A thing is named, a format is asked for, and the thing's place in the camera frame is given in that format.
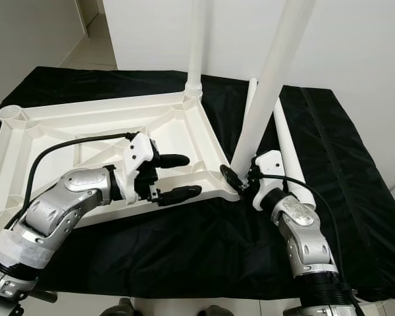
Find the dark metal table leg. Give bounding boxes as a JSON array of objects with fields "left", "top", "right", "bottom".
[{"left": 36, "top": 290, "right": 60, "bottom": 303}]

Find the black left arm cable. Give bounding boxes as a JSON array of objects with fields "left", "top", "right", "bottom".
[{"left": 25, "top": 132, "right": 139, "bottom": 224}]

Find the grey right robot foot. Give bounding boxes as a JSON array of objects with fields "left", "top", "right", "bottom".
[{"left": 201, "top": 304, "right": 238, "bottom": 316}]

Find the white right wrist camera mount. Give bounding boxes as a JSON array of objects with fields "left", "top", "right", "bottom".
[{"left": 252, "top": 150, "right": 287, "bottom": 211}]

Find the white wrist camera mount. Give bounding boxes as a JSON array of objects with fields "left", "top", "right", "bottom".
[
  {"left": 124, "top": 132, "right": 162, "bottom": 201},
  {"left": 252, "top": 150, "right": 287, "bottom": 211}
]

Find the grey robot foot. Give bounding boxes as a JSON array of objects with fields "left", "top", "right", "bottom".
[
  {"left": 109, "top": 300, "right": 139, "bottom": 316},
  {"left": 201, "top": 304, "right": 238, "bottom": 316}
]

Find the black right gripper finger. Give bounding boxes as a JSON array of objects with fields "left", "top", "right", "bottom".
[{"left": 220, "top": 165, "right": 244, "bottom": 192}]

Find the white plastic table top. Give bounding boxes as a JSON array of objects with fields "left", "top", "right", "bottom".
[{"left": 0, "top": 89, "right": 244, "bottom": 257}]

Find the grey left robot foot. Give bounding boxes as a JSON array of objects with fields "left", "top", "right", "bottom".
[{"left": 109, "top": 300, "right": 139, "bottom": 316}]

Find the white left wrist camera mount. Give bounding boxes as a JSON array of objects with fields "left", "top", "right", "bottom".
[{"left": 124, "top": 132, "right": 162, "bottom": 201}]

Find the black cloth table cover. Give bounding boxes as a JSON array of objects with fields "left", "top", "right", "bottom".
[{"left": 0, "top": 66, "right": 395, "bottom": 300}]

